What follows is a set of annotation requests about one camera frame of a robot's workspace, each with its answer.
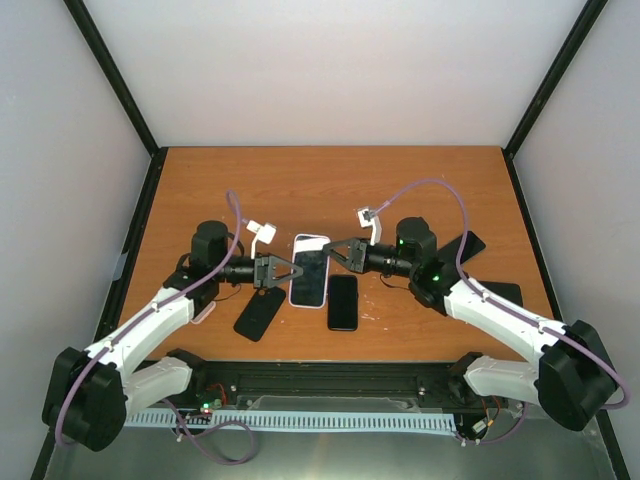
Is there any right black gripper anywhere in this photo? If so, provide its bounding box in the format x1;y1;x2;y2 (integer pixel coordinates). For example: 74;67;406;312
323;237;416;278

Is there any left controller board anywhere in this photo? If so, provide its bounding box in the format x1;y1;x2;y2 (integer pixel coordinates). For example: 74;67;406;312
195;383;228;415

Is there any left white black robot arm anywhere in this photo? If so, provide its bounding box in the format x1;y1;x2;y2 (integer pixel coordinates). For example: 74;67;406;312
42;221;303;452

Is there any light blue cable duct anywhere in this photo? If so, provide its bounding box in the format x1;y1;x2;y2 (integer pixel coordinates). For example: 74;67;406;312
124;405;459;434

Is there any right controller board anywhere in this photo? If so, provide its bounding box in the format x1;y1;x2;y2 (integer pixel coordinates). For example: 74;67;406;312
472;395;508;444

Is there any controller board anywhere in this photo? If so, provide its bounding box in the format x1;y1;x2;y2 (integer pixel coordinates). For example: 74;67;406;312
472;395;508;444
195;383;228;415

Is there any dark green phone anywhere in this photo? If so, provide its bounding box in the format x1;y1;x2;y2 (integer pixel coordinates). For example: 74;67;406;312
438;231;486;265

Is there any lavender phone case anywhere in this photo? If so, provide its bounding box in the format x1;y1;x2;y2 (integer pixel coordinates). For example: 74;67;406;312
288;232;332;311

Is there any purple cable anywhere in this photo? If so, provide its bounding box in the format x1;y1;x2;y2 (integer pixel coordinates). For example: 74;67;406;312
53;189;257;463
372;177;631;446

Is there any black case with ring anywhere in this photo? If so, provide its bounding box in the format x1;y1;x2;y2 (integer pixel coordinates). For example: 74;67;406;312
233;287;286;342

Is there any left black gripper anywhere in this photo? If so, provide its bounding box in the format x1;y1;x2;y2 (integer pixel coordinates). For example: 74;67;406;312
213;251;302;288

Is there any black aluminium frame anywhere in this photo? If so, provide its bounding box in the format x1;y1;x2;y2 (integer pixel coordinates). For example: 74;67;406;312
29;0;632;480

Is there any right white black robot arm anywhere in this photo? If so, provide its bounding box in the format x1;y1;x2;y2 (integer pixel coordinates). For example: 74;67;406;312
323;217;621;431

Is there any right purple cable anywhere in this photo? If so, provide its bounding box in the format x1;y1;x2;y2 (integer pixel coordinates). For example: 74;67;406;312
372;177;631;446

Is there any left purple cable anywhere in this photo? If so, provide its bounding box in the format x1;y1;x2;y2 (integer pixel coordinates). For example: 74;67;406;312
53;189;257;463

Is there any white phone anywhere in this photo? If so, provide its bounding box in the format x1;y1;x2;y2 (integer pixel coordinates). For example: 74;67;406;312
291;234;329;307

